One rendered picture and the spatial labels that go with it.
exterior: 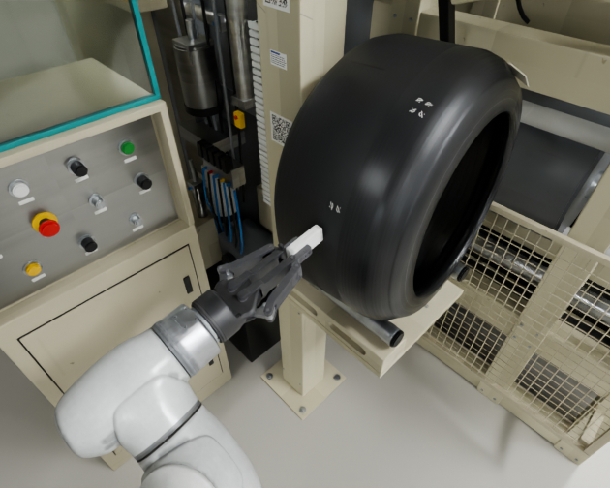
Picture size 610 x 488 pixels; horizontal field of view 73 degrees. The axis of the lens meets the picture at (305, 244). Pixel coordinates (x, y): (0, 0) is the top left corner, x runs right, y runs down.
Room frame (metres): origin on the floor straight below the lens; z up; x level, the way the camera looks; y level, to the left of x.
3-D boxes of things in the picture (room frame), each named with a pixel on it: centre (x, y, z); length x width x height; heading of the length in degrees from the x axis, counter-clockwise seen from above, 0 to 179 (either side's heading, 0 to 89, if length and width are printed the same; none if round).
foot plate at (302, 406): (0.91, 0.01, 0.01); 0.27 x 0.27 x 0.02; 44
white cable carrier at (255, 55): (0.95, 0.09, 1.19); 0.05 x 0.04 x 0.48; 134
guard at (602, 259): (0.81, -0.58, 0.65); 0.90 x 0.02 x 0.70; 44
